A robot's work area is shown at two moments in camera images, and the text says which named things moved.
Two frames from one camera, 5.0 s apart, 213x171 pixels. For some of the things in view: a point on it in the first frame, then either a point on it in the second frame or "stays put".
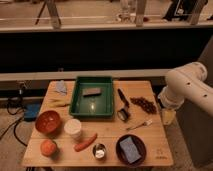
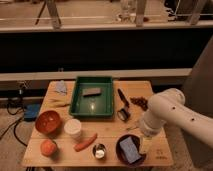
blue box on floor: x=32 y=110 stays put
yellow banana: x=58 y=102 stays put
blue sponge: x=130 y=149 stays put
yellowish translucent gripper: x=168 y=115 to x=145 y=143
